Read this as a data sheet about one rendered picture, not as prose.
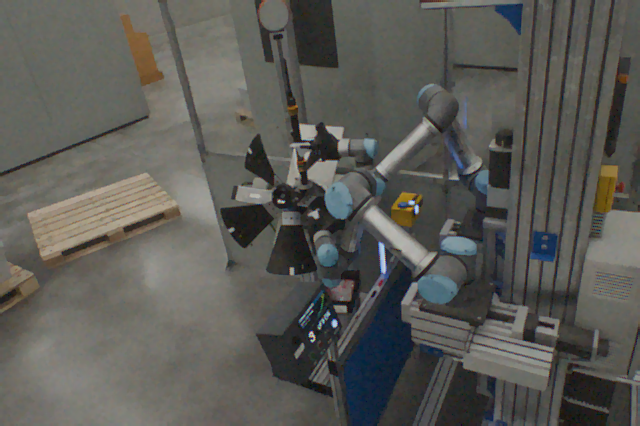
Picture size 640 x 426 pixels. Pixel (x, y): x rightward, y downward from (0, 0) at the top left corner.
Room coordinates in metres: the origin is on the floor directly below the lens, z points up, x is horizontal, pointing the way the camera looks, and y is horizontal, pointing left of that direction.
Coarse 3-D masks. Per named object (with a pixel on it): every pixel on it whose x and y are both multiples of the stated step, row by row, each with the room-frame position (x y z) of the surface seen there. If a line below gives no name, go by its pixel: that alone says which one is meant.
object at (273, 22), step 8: (264, 0) 2.71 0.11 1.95; (272, 0) 2.68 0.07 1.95; (280, 0) 2.69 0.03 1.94; (264, 8) 2.67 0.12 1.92; (272, 8) 2.68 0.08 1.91; (280, 8) 2.68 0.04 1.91; (288, 8) 2.70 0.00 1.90; (264, 16) 2.67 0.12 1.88; (272, 16) 2.67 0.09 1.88; (280, 16) 2.68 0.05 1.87; (288, 16) 2.68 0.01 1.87; (264, 24) 2.67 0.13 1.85; (272, 24) 2.67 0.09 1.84; (280, 24) 2.68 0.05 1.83
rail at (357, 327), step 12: (396, 264) 1.85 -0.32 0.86; (396, 276) 1.85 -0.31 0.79; (384, 288) 1.72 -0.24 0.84; (372, 300) 1.63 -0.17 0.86; (360, 312) 1.57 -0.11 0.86; (372, 312) 1.61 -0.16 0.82; (360, 324) 1.51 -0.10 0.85; (348, 336) 1.44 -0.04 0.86; (360, 336) 1.50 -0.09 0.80; (348, 348) 1.41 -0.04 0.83; (336, 360) 1.33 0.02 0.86; (348, 360) 1.39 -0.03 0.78; (336, 372) 1.33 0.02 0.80
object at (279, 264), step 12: (288, 228) 1.93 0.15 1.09; (300, 228) 1.95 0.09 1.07; (276, 240) 1.89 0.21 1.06; (288, 240) 1.89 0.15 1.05; (300, 240) 1.91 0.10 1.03; (276, 252) 1.86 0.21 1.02; (288, 252) 1.86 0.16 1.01; (300, 252) 1.87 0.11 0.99; (276, 264) 1.82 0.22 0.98; (288, 264) 1.82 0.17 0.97; (312, 264) 1.83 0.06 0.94
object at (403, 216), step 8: (400, 200) 2.06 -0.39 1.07; (408, 200) 2.05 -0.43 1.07; (416, 200) 2.04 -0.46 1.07; (392, 208) 2.00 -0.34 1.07; (400, 208) 1.99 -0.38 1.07; (408, 208) 1.98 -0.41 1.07; (392, 216) 2.00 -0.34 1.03; (400, 216) 1.98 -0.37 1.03; (408, 216) 1.96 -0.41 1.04; (416, 216) 2.01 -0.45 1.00; (400, 224) 1.98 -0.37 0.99; (408, 224) 1.96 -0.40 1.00
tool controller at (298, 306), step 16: (304, 288) 1.29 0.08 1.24; (320, 288) 1.27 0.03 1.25; (288, 304) 1.23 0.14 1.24; (304, 304) 1.20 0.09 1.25; (320, 304) 1.24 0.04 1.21; (272, 320) 1.17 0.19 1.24; (288, 320) 1.14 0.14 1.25; (304, 320) 1.16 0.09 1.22; (320, 320) 1.21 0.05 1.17; (336, 320) 1.26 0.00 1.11; (256, 336) 1.13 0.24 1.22; (272, 336) 1.10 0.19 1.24; (288, 336) 1.09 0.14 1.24; (304, 336) 1.13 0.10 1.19; (320, 336) 1.18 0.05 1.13; (272, 352) 1.11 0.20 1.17; (288, 352) 1.07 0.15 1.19; (304, 352) 1.11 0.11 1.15; (320, 352) 1.15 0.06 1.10; (272, 368) 1.12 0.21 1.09; (288, 368) 1.08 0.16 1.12; (304, 368) 1.08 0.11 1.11
